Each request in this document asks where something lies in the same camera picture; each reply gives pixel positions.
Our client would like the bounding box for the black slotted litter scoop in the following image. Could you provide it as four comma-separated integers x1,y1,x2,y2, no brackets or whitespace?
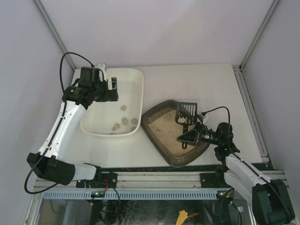
175,102,197,150

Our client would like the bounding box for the dark translucent litter box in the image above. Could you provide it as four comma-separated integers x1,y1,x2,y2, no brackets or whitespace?
141,100,210,168

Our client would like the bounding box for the white plastic bin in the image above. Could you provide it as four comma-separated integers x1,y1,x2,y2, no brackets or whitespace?
80,68,144,137

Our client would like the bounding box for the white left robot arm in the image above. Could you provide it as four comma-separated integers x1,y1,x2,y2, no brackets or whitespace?
27,64,119,186

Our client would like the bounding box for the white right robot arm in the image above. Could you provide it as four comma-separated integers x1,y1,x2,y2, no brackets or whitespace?
177,122,295,225

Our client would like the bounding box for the yellow paw shaped object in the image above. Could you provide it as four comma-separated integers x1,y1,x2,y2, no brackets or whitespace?
175,210,188,225

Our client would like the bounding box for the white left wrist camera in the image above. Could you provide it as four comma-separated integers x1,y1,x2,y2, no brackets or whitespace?
95,63,107,81

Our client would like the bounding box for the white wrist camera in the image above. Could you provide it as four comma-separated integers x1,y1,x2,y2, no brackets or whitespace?
95,63,107,81
198,112,208,124

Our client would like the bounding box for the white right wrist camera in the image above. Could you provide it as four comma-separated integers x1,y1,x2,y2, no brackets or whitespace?
198,112,208,124

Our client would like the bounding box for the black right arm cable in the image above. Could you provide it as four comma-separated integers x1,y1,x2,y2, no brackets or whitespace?
202,106,232,141

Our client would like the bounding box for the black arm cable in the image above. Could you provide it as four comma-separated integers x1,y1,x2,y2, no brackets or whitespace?
60,52,94,92
202,106,232,141

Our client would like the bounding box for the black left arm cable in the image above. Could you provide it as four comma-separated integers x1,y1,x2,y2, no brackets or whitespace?
60,52,94,92

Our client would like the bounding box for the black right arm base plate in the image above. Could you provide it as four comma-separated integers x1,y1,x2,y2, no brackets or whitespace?
200,173,231,188

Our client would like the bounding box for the grey slotted cable duct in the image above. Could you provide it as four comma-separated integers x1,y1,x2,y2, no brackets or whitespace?
44,190,218,200

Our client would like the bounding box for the aluminium front frame rail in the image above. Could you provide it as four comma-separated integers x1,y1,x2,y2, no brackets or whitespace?
34,170,289,188

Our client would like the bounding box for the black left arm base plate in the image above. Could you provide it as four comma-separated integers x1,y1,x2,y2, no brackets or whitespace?
76,172,118,188

